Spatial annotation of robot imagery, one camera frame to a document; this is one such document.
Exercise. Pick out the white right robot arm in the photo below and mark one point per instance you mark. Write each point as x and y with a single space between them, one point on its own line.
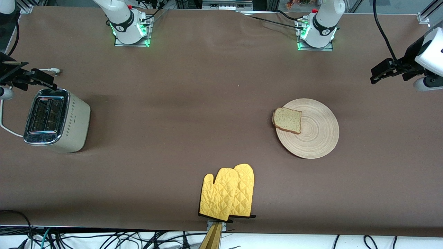
121 20

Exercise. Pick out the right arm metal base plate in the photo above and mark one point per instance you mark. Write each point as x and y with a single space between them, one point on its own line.
138 44

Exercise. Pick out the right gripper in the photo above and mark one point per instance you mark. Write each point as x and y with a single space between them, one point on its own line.
4 73

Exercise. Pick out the white right gripper cylinder attachment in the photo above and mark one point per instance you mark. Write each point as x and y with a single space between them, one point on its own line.
6 93

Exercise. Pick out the round wooden plate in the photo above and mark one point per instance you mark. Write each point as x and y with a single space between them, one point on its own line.
316 135

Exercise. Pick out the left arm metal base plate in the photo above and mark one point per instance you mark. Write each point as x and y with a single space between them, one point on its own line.
325 49

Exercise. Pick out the slice of brown bread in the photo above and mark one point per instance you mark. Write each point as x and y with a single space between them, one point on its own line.
287 120

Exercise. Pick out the brown table cover sheet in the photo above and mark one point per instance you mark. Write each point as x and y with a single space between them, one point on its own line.
207 69

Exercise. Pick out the cream and chrome toaster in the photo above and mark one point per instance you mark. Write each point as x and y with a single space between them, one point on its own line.
65 121

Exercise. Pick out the white left gripper cylinder attachment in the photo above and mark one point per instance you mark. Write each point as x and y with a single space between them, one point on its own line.
427 84

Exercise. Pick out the wooden beam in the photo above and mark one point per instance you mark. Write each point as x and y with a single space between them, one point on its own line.
213 240

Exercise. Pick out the small metal bracket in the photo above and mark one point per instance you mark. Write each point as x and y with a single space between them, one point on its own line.
209 225

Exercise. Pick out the grey equipment box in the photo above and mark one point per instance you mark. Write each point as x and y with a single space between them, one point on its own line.
225 5

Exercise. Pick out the aluminium frame profile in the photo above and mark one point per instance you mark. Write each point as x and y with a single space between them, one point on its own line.
424 17
26 8

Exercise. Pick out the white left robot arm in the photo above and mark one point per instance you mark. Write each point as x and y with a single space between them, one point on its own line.
323 24

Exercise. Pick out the white gripper cylinder attachment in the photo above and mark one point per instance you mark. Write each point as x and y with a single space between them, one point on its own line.
6 93
427 84

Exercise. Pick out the yellow quilted oven mitt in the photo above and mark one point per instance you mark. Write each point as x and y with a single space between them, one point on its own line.
218 197
246 186

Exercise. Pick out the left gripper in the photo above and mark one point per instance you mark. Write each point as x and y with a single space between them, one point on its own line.
409 58

